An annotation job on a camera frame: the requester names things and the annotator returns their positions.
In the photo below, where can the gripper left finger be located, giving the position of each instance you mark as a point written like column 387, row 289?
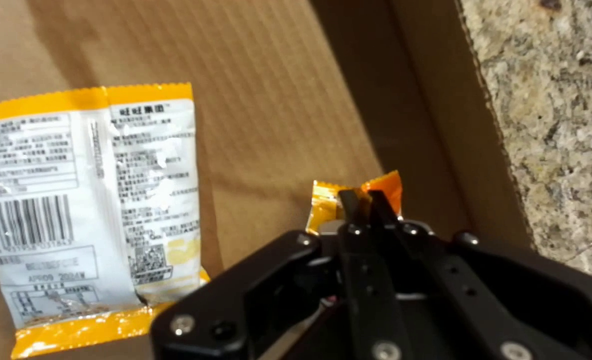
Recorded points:
column 276, row 290

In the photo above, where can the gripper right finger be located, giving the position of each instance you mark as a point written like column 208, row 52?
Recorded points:
column 500, row 295

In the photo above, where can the small yellow snack packet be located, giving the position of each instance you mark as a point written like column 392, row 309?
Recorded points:
column 325, row 205

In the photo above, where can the brown cardboard box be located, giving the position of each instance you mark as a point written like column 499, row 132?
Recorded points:
column 276, row 100

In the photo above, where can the large white yellow snack packet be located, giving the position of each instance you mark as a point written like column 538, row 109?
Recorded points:
column 86, row 215

